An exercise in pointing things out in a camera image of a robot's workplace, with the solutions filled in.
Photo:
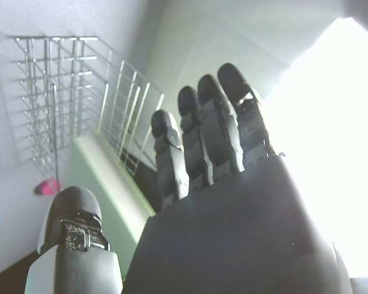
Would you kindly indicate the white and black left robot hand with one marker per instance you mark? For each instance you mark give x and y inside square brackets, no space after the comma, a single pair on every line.
[233,229]

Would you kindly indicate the light green book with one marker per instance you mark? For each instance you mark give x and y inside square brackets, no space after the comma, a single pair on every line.
[104,183]

